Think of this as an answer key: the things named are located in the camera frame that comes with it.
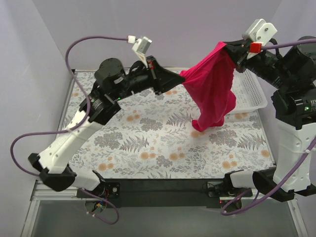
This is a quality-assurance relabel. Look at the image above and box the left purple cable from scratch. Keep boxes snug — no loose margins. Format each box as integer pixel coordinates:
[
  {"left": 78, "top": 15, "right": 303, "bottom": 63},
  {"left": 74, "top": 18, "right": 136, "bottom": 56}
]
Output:
[{"left": 9, "top": 35, "right": 131, "bottom": 225}]

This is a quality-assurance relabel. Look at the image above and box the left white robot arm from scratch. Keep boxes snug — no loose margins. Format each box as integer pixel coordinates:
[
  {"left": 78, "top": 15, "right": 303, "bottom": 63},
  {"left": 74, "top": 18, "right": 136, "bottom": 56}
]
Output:
[{"left": 28, "top": 56, "right": 185, "bottom": 198}]

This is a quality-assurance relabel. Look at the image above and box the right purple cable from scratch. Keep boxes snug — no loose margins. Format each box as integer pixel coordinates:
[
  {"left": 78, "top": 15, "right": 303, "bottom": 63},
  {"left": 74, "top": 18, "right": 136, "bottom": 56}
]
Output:
[{"left": 220, "top": 39, "right": 316, "bottom": 216}]

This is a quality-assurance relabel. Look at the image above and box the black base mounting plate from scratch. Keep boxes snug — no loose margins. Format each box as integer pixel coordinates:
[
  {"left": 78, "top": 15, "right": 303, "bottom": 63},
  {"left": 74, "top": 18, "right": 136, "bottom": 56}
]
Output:
[{"left": 91, "top": 179, "right": 245, "bottom": 208}]

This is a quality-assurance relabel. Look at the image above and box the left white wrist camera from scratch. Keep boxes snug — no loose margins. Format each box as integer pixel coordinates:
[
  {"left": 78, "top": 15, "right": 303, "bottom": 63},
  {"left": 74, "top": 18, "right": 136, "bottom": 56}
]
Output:
[{"left": 127, "top": 36, "right": 152, "bottom": 65}]

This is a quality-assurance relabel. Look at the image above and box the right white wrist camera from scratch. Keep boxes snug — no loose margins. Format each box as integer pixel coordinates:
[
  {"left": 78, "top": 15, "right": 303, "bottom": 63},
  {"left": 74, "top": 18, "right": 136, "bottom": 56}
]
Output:
[{"left": 242, "top": 19, "right": 277, "bottom": 56}]

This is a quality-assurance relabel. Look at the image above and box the magenta t shirt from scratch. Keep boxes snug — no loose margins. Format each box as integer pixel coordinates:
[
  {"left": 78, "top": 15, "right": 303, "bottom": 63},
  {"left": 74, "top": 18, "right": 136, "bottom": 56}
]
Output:
[{"left": 180, "top": 41, "right": 236, "bottom": 132}]

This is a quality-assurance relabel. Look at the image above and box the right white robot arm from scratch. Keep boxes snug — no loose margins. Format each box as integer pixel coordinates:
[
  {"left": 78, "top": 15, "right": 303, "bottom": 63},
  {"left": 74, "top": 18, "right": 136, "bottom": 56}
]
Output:
[{"left": 223, "top": 36, "right": 316, "bottom": 202}]

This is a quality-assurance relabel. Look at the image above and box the floral patterned table mat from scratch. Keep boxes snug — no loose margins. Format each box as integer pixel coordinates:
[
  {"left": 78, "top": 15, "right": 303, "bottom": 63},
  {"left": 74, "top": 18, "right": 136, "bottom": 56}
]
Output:
[{"left": 70, "top": 85, "right": 274, "bottom": 179}]

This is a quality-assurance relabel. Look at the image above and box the aluminium frame rail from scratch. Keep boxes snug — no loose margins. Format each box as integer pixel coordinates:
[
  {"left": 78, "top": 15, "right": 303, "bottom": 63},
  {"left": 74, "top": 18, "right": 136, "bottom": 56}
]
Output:
[{"left": 22, "top": 182, "right": 314, "bottom": 237}]

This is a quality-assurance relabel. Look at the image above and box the purple cable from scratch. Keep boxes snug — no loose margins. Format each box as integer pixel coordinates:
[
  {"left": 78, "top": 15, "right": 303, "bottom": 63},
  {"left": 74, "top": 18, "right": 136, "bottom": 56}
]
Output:
[
  {"left": 220, "top": 39, "right": 316, "bottom": 216},
  {"left": 9, "top": 35, "right": 131, "bottom": 225}
]

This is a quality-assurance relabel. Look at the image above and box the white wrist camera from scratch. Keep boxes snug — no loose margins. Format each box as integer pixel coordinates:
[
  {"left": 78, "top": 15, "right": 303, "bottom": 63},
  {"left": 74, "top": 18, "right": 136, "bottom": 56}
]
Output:
[
  {"left": 127, "top": 36, "right": 152, "bottom": 65},
  {"left": 242, "top": 19, "right": 277, "bottom": 56}
]

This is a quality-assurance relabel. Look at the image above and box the white plastic basket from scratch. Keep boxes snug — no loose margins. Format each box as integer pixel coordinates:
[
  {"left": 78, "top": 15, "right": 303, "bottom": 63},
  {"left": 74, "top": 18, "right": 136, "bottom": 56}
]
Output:
[{"left": 230, "top": 70, "right": 268, "bottom": 114}]

